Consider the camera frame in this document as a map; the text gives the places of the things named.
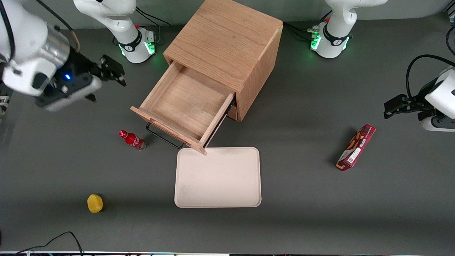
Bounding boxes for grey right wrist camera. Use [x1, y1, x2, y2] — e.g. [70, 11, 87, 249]
[35, 74, 104, 113]

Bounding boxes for wooden drawer cabinet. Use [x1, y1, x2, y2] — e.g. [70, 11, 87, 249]
[163, 0, 285, 122]

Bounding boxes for wooden drawer with black handle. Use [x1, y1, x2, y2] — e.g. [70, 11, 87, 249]
[130, 61, 236, 156]

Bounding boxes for red cola bottle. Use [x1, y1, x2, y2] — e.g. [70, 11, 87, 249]
[119, 130, 146, 151]

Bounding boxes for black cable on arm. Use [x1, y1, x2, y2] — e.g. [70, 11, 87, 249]
[406, 54, 455, 100]
[0, 0, 81, 62]

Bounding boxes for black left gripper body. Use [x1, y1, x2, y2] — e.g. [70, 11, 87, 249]
[409, 80, 441, 121]

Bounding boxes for black hanging cable loop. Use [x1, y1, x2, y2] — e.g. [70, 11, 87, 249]
[446, 26, 455, 56]

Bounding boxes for black cables at arm base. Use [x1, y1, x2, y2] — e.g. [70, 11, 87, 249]
[284, 21, 321, 42]
[135, 6, 171, 27]

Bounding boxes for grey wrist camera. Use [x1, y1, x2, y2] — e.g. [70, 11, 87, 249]
[422, 116, 455, 133]
[35, 74, 104, 113]

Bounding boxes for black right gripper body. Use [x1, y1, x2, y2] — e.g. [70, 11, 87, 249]
[43, 47, 104, 97]

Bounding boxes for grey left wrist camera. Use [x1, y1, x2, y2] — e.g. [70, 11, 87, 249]
[422, 116, 455, 133]

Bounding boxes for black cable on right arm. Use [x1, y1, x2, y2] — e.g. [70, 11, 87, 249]
[0, 0, 81, 62]

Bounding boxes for black cable at table edge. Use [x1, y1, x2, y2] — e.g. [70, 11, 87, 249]
[14, 231, 84, 255]

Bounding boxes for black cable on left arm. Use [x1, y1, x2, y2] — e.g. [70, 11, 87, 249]
[406, 54, 455, 100]

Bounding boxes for red snack box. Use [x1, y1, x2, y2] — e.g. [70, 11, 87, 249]
[336, 124, 376, 172]

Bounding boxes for beige rectangular tray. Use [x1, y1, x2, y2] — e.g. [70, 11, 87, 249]
[174, 147, 262, 208]

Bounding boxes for yellow round fruit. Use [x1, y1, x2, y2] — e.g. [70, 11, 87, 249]
[87, 194, 104, 214]

